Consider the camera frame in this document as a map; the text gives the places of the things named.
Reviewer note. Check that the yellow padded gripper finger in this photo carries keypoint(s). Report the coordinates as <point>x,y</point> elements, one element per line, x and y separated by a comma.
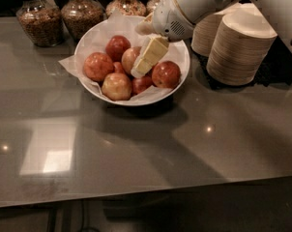
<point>145,27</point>
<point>153,49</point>

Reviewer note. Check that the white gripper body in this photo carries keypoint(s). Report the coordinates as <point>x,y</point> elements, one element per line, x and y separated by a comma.
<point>167,19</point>

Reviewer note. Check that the yellow-red apple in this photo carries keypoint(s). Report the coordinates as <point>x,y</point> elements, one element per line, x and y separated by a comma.
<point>129,57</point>

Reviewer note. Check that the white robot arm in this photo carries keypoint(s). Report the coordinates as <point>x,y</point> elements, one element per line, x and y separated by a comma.
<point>277,12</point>

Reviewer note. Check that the red apple right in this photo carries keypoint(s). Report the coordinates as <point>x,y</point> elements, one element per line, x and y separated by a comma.
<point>166,74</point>

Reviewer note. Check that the dark red apple back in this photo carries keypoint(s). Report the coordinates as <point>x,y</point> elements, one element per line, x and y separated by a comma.
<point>116,47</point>

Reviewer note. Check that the white bowl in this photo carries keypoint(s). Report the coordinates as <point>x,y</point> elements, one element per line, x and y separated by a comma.
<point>181,58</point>

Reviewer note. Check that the paper bowl stack back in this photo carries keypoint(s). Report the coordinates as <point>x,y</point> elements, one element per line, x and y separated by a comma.
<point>205,31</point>

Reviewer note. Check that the paper bowl stack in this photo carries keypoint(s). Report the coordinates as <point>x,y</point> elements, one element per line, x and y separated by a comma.
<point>205,31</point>
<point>242,42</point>

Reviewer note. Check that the small red apple front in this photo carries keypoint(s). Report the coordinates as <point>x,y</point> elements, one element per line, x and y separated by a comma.
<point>141,84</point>

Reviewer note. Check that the small red apple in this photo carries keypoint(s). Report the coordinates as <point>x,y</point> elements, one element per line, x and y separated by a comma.
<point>118,68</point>
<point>141,84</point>

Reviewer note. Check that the small red apple middle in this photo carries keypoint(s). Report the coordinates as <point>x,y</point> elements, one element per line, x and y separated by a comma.
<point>118,68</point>

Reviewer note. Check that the yellow apple front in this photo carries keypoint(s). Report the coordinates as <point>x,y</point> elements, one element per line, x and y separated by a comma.
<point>117,87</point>

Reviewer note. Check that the red apple left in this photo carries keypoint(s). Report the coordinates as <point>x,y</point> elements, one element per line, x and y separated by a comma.
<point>97,66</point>

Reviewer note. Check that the paper bowl stack front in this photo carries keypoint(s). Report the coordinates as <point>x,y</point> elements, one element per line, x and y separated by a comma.
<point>242,42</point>

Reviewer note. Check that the white paper liner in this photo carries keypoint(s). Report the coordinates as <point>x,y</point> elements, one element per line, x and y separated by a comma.
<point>120,26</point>

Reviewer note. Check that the glass cereal jar far left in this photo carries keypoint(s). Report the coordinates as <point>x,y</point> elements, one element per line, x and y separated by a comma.
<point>41,21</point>

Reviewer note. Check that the black mat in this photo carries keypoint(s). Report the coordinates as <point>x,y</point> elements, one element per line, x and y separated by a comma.
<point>275,68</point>

